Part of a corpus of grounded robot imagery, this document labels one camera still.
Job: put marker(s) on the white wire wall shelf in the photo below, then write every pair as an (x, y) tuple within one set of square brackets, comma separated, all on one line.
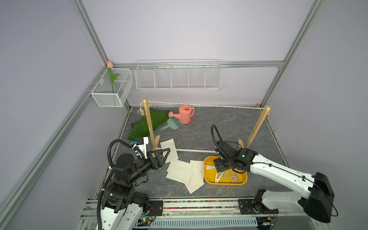
[(178, 74)]

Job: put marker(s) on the white postcard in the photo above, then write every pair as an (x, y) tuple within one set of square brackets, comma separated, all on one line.
[(179, 175), (198, 174), (181, 164), (172, 155), (194, 187)]

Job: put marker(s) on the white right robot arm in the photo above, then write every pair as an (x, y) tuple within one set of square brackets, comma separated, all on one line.
[(313, 194)]

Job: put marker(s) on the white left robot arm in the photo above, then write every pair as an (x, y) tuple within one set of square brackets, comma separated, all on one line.
[(119, 205)]

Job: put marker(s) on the wooden drying rack frame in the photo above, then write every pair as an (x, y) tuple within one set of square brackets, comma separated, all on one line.
[(265, 112)]

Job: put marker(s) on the green artificial grass mat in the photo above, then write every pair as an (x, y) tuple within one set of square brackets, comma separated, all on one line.
[(140, 128)]

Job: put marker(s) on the wooden hooked clothespin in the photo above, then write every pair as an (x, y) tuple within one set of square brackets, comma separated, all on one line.
[(233, 178)]

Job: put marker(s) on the white mesh wall basket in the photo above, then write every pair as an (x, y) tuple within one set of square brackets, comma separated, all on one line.
[(102, 92)]

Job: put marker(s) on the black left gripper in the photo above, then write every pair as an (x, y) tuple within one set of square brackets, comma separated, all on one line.
[(159, 162)]

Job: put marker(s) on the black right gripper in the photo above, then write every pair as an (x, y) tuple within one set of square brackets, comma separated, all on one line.
[(219, 167)]

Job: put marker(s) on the white hooked clothespin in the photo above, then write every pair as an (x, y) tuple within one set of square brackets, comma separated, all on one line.
[(216, 176)]

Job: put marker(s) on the pink artificial tulip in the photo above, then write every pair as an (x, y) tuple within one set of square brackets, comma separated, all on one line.
[(112, 76)]

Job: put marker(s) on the yellow plastic tray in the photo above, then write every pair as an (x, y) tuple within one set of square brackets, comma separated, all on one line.
[(226, 178)]

